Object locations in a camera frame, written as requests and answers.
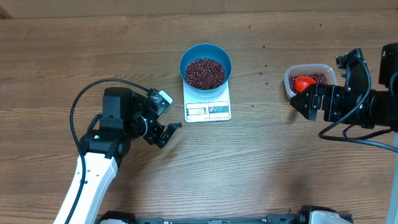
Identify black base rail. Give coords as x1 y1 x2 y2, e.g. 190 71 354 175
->
95 205 354 224

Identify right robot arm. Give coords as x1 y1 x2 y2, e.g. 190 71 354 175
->
290 43 397 152

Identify blue bowl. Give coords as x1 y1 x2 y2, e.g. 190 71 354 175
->
179 44 233 84

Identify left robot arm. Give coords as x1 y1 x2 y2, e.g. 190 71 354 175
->
55 87 181 223

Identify clear plastic container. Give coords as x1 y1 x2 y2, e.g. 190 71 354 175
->
284 63 338 99

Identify white kitchen scale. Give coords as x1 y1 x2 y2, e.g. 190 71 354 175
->
183 82 232 123

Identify orange measuring scoop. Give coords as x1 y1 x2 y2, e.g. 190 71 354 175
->
294 76 316 93

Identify red beans in container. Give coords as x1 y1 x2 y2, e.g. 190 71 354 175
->
288 73 328 93

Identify red beans in bowl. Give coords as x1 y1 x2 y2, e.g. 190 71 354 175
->
185 58 226 90

